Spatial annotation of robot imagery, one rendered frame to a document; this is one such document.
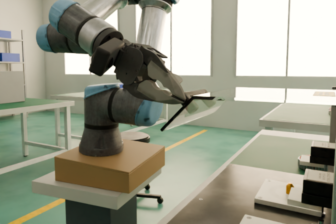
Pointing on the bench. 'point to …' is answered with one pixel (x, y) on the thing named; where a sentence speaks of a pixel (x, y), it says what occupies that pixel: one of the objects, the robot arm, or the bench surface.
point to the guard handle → (193, 94)
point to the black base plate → (242, 199)
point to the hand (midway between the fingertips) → (176, 97)
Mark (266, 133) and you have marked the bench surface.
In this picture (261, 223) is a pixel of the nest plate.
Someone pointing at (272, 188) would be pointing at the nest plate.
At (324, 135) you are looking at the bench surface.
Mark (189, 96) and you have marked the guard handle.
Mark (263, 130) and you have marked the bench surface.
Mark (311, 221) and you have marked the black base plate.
